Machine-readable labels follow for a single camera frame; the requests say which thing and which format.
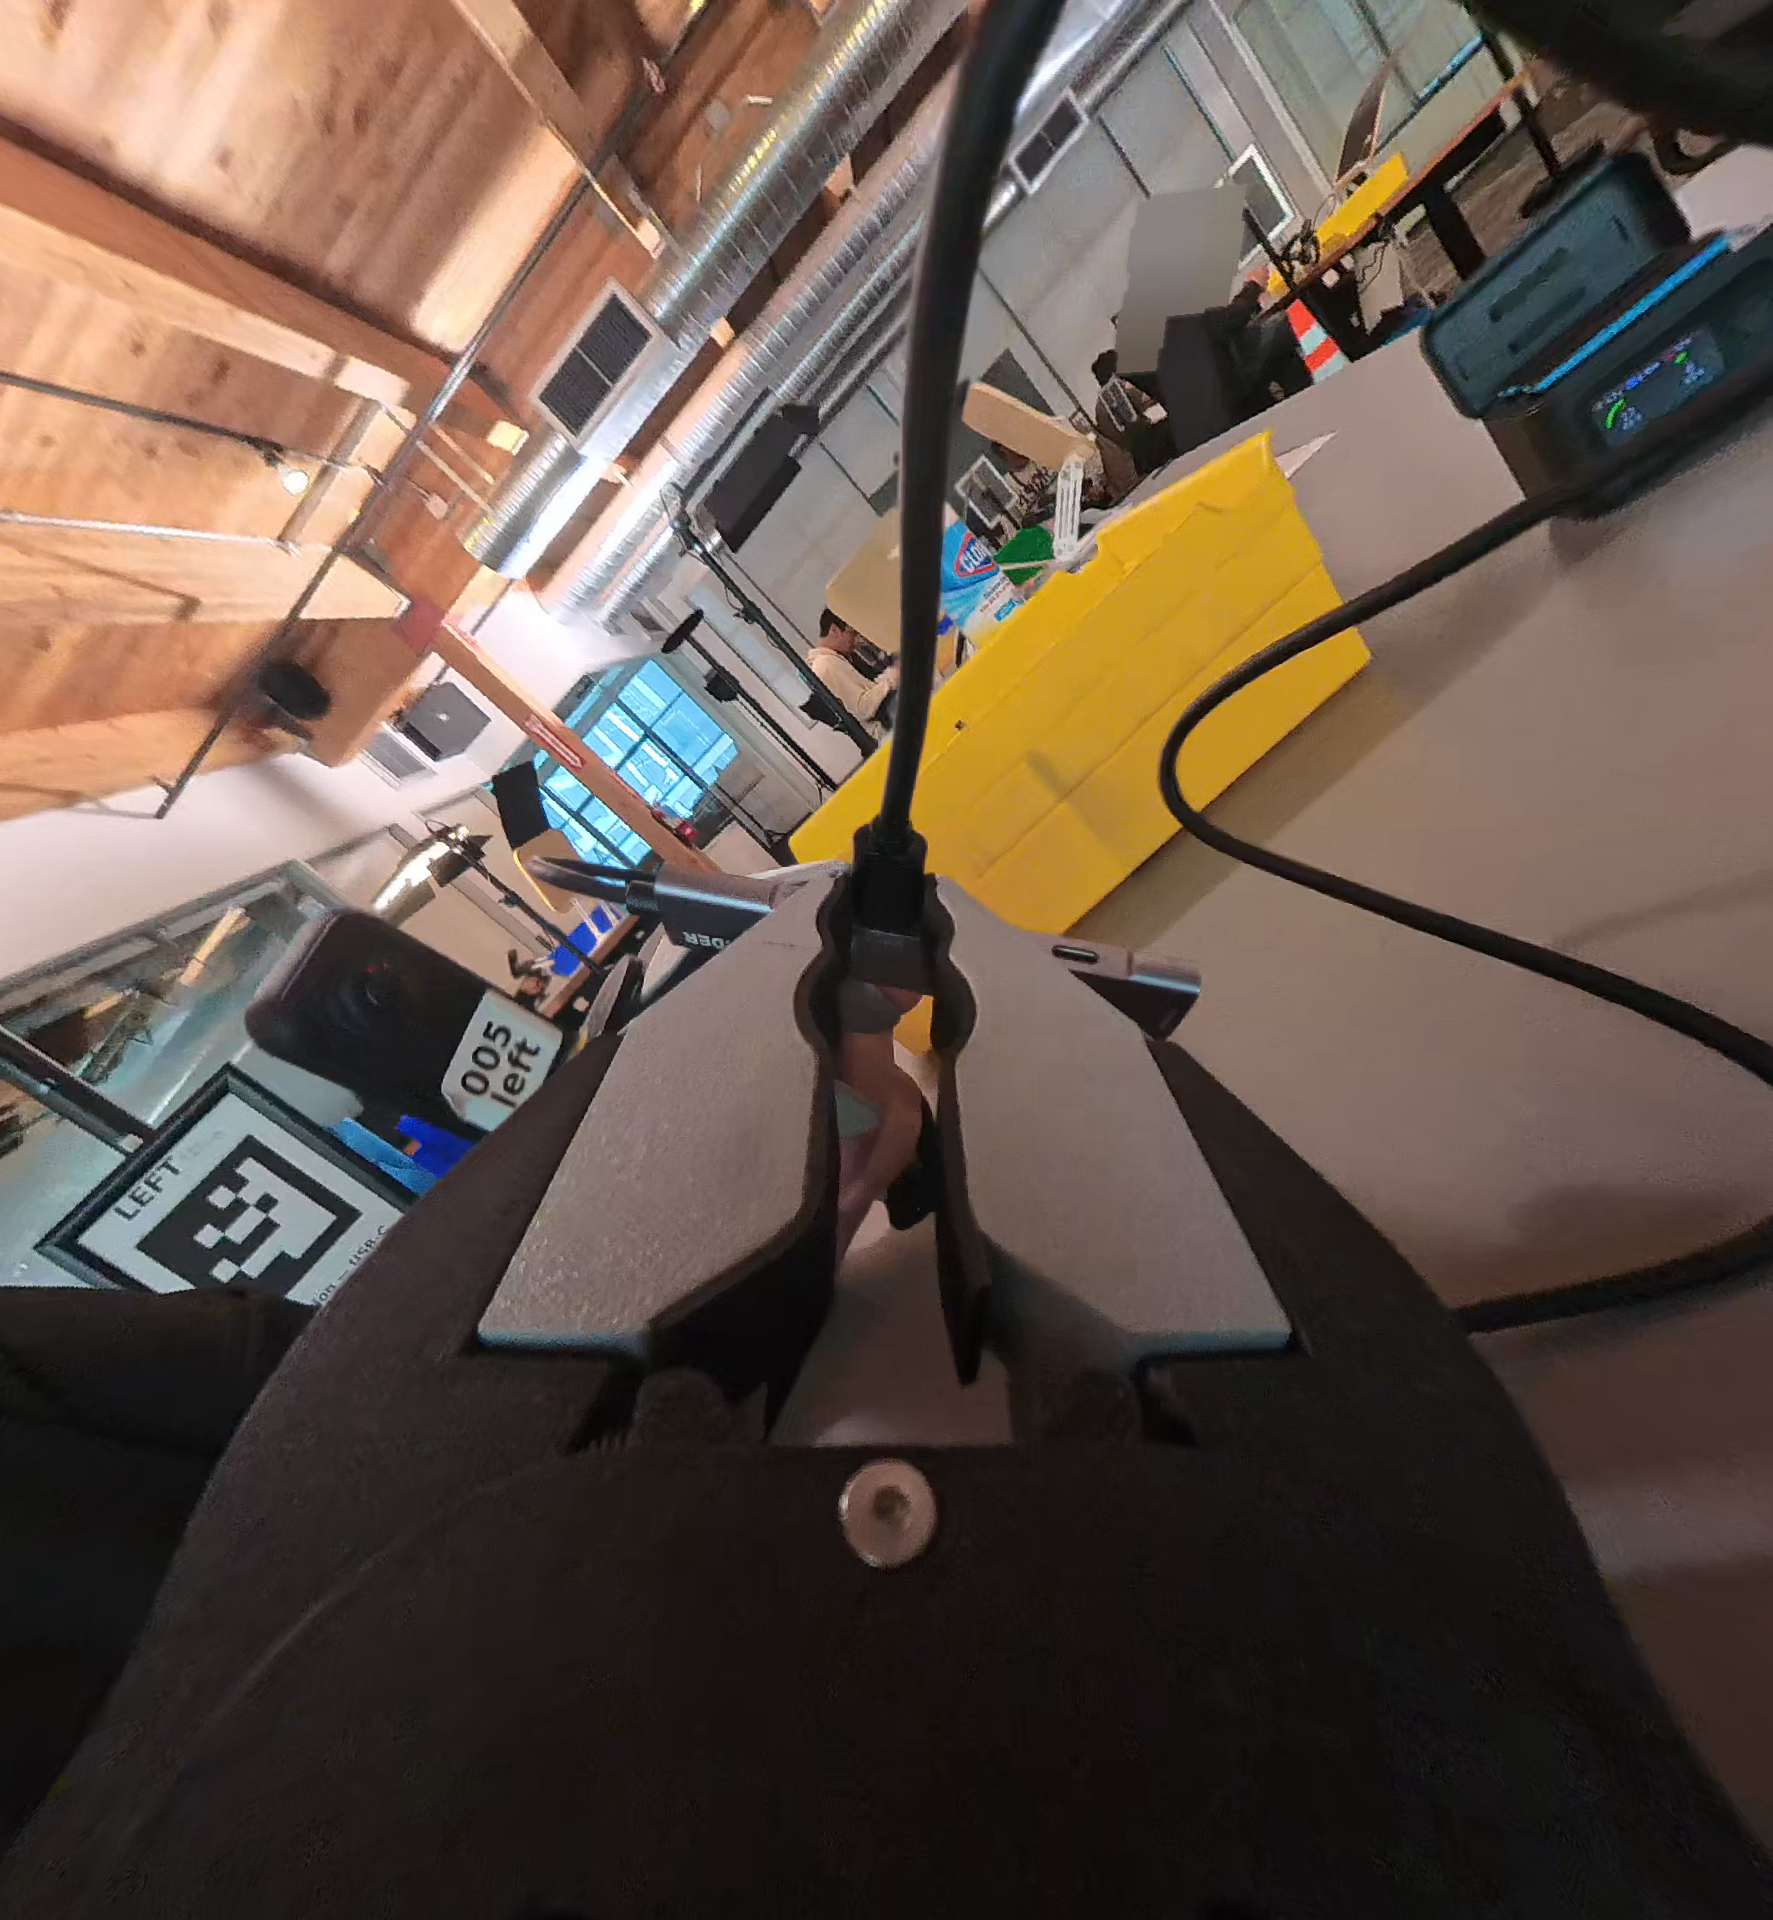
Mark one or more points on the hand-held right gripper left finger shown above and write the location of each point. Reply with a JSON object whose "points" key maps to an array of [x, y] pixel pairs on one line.
{"points": [[677, 1184]]}

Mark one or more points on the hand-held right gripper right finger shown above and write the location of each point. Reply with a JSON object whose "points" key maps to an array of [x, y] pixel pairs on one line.
{"points": [[1111, 1184]]}

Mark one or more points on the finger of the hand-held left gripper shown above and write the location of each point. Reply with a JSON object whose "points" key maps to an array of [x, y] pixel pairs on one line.
{"points": [[803, 879]]}

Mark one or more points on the grey usb hub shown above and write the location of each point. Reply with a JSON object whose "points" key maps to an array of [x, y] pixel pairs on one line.
{"points": [[1125, 983]]}

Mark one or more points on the yellow plastic bin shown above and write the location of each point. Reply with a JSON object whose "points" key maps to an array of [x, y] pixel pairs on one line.
{"points": [[1096, 719]]}

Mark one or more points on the person's left hand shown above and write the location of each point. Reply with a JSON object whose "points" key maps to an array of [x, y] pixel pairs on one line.
{"points": [[872, 1127]]}

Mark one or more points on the large paned window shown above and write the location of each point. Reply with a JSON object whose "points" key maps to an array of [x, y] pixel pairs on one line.
{"points": [[644, 748]]}

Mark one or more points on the white wipes canister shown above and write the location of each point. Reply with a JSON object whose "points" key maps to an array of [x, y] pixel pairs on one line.
{"points": [[977, 577]]}

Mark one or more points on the black hanging speaker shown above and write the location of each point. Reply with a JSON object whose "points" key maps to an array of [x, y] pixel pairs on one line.
{"points": [[756, 472]]}

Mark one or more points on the white ceiling vent grille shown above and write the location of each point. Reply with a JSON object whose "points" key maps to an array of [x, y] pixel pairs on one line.
{"points": [[597, 359]]}

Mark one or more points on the person's dark clothed body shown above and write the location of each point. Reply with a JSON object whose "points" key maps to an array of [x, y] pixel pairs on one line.
{"points": [[47, 1499]]}

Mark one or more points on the orange traffic cone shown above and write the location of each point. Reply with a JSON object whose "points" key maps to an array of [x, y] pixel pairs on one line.
{"points": [[1312, 338]]}

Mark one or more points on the black charging case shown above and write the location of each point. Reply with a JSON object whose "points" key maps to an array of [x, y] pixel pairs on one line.
{"points": [[1574, 436]]}

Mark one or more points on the silver ventilation duct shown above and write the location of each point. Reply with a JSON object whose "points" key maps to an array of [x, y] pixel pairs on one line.
{"points": [[735, 226]]}

